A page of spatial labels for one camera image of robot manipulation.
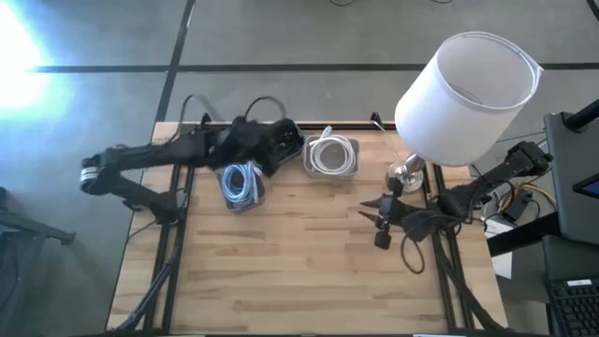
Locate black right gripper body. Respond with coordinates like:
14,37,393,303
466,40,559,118
373,177,425,251

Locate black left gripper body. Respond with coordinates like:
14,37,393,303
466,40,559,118
218,116,285,177

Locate light blue cable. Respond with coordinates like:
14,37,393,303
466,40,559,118
220,162,263,210

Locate dark teal pouch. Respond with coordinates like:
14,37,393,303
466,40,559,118
273,119,306,166

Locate silver table lamp white shade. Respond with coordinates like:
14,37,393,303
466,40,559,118
385,31,545,194

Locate black power adapter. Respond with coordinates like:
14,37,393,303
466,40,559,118
500,189,534,224

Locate dark grey case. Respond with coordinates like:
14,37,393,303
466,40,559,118
541,233,599,282

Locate small blue lit screen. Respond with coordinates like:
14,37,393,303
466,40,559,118
571,172,599,200

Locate black computer keyboard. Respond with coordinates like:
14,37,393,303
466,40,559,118
545,276,599,337

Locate black monitor pole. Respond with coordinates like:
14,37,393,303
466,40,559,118
563,98,599,133

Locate black floor stand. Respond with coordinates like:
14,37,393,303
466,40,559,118
0,185,77,247

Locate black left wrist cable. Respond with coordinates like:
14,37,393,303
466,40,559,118
242,95,288,124

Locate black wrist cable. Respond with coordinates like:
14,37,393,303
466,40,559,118
400,224,428,275
242,95,288,124

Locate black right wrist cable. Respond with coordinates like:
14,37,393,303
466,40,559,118
400,224,428,275

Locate clear bag with blue cable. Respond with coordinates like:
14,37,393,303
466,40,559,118
215,161,267,214

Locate black metal table frame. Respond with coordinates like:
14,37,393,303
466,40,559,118
107,111,505,337

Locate black sleeved cable bundle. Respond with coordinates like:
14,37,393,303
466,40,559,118
111,242,183,334
432,233,505,334

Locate yellow wire bundle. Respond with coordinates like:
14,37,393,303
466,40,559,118
498,180,558,212

